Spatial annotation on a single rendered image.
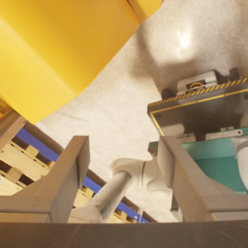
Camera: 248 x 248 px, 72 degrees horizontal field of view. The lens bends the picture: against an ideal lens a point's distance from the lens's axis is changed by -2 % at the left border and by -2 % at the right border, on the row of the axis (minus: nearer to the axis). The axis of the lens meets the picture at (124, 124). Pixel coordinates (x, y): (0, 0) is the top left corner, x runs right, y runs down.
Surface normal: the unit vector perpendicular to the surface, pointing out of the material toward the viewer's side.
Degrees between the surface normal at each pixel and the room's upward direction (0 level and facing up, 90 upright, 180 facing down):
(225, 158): 90
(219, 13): 0
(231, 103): 0
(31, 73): 0
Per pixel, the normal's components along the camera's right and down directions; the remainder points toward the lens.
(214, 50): -0.26, 0.70
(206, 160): -0.49, -0.69
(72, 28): 0.65, -0.07
